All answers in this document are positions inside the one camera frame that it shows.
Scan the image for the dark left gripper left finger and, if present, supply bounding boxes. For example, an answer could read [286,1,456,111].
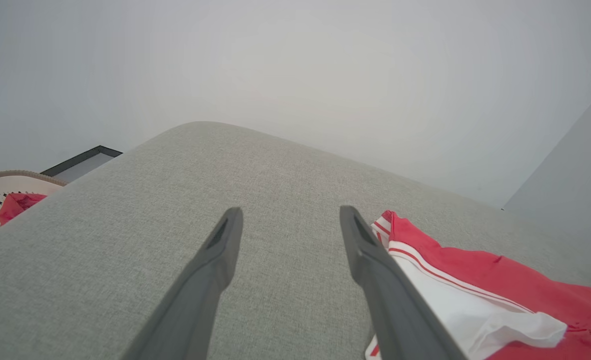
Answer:
[122,207,244,360]

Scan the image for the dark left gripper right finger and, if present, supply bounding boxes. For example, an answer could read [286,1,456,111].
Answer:
[339,205,469,360]

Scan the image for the red and white jersey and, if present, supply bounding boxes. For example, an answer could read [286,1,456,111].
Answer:
[364,209,591,360]

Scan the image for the grey fabric sofa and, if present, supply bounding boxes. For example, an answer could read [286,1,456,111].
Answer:
[0,121,591,360]

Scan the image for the black framed floor panel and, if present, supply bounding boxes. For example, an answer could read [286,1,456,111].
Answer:
[40,145,124,184]

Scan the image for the red cloth in basket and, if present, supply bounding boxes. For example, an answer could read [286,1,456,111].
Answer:
[0,192,48,226]

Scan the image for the beige plastic laundry basket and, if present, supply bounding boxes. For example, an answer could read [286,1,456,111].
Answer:
[0,170,69,245]

